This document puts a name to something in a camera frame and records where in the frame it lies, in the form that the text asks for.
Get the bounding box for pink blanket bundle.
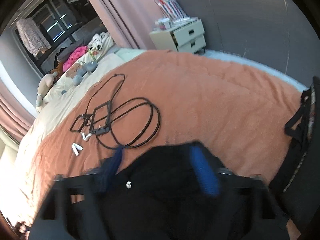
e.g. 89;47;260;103
62;46;88;72

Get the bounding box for pink curtain left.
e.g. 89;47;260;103
0;80;35;142

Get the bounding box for beige plush elephant toy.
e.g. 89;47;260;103
36;72;58;107

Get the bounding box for black cable with adapter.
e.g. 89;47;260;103
69;73;162;150

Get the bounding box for hanging floral garment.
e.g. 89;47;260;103
16;18;52;57

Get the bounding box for orange brown bed blanket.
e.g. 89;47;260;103
18;50;300;222

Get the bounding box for striped gift bag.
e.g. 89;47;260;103
153;0;188;21

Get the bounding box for cream bed sheet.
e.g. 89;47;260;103
15;47;146;170

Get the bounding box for folded black clothes stack right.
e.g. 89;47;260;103
269;76;319;232

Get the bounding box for black pants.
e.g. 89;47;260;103
100;142;291;240

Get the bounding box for cream bedside drawer cabinet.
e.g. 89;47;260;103
149;19;206;54

